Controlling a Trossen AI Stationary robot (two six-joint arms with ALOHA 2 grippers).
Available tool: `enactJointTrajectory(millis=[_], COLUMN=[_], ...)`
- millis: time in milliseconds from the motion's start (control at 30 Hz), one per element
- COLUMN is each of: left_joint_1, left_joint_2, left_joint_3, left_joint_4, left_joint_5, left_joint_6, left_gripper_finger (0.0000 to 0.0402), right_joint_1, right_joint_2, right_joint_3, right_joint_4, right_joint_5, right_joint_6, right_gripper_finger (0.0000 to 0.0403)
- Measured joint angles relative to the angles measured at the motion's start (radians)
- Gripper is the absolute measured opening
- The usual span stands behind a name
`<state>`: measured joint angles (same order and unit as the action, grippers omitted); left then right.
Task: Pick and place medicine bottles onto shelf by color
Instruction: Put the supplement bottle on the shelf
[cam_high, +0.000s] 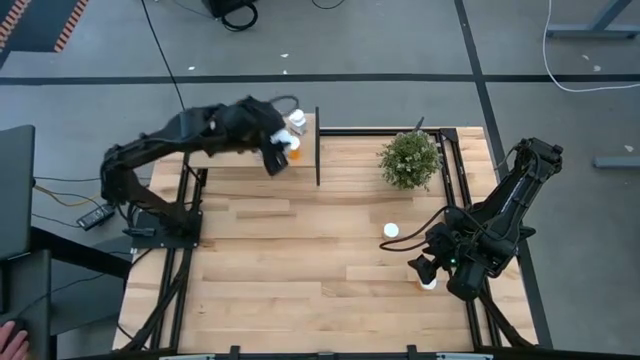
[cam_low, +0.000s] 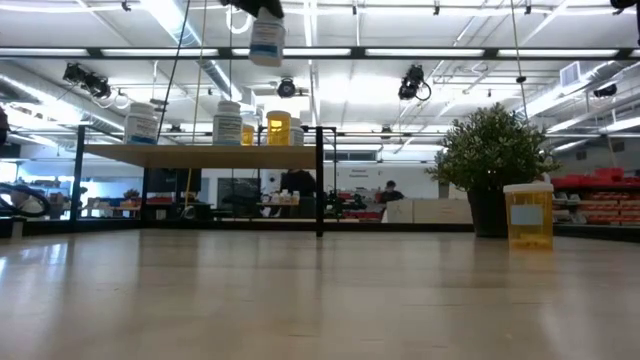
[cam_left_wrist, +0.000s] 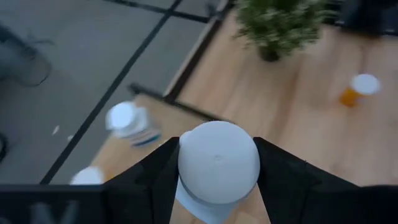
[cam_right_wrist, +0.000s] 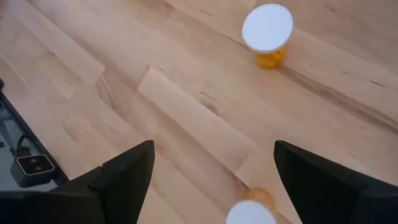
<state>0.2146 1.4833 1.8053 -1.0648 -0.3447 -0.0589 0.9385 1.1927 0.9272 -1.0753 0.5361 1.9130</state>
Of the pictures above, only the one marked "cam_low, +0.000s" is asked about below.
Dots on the wooden shelf with black frame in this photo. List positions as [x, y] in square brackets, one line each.
[200, 156]

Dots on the green potted plant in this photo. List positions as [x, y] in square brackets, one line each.
[492, 150]

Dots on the white ceiling vent box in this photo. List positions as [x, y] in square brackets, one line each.
[570, 74]

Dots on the black screen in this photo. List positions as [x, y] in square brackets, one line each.
[170, 180]

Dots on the white cabinet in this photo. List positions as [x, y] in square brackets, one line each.
[430, 211]

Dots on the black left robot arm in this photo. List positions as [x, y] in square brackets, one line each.
[3, 127]

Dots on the white medicine bottle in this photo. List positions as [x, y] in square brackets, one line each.
[296, 134]
[140, 125]
[267, 40]
[227, 125]

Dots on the red storage rack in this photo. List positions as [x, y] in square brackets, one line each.
[610, 175]

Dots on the black overhead frame beam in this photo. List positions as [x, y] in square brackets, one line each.
[225, 52]

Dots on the person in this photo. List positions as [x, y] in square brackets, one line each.
[391, 194]
[298, 182]

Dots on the black overhead camera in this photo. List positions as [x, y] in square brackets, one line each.
[286, 88]

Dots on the black aluminium table frame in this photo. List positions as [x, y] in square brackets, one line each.
[400, 227]

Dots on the black hanging device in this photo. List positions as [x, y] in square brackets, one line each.
[411, 82]
[85, 80]

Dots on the orange pill bottle white cap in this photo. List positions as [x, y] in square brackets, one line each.
[247, 136]
[278, 129]
[528, 215]

